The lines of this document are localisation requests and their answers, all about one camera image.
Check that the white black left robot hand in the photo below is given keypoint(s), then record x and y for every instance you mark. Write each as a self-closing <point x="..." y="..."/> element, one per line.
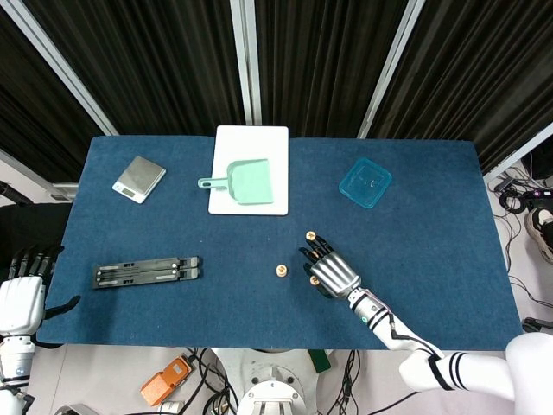
<point x="21" y="302"/>

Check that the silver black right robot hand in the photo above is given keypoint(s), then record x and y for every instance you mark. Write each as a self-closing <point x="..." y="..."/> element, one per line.
<point x="337" y="272"/>

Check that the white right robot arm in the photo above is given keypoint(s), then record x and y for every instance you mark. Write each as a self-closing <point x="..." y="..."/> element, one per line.
<point x="466" y="372"/>

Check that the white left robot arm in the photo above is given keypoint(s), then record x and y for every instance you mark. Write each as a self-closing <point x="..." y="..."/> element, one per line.
<point x="15" y="367"/>

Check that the dark green block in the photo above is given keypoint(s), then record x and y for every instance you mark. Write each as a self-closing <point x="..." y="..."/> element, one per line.
<point x="320" y="362"/>

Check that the teal transparent container lid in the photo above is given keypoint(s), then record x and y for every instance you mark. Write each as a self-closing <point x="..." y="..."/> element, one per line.
<point x="365" y="183"/>

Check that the mint green plastic dustpan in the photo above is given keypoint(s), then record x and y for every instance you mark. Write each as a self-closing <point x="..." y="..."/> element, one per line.
<point x="250" y="181"/>

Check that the blue table cloth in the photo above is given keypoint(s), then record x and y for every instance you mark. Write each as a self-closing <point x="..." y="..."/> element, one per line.
<point x="216" y="311"/>

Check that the black folding laptop stand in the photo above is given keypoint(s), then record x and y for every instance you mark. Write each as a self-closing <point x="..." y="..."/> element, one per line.
<point x="147" y="272"/>

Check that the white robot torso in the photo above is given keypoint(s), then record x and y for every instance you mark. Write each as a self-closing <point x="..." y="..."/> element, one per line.
<point x="276" y="393"/>

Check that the white cutting board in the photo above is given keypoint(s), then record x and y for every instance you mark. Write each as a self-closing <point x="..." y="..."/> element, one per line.
<point x="250" y="142"/>

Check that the orange pedal box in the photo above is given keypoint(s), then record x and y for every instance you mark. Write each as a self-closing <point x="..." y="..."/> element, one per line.
<point x="166" y="380"/>

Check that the silver digital kitchen scale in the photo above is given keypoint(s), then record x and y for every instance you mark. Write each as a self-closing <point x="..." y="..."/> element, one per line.
<point x="140" y="175"/>

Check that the white cylindrical plug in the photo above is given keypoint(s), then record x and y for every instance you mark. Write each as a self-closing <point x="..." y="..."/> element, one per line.
<point x="173" y="407"/>

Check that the black pleated curtain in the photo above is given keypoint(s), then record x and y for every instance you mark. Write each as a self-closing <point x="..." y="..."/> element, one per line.
<point x="324" y="65"/>
<point x="151" y="65"/>
<point x="26" y="108"/>
<point x="475" y="65"/>

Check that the black stand foot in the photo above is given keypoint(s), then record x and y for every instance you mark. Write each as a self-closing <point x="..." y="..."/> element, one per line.
<point x="533" y="323"/>

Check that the white black sneaker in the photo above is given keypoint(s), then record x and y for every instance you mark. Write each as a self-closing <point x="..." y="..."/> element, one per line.
<point x="540" y="229"/>

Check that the aluminium frame post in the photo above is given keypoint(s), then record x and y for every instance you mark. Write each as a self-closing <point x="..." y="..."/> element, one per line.
<point x="58" y="65"/>
<point x="518" y="151"/>
<point x="391" y="65"/>
<point x="248" y="65"/>
<point x="26" y="168"/>

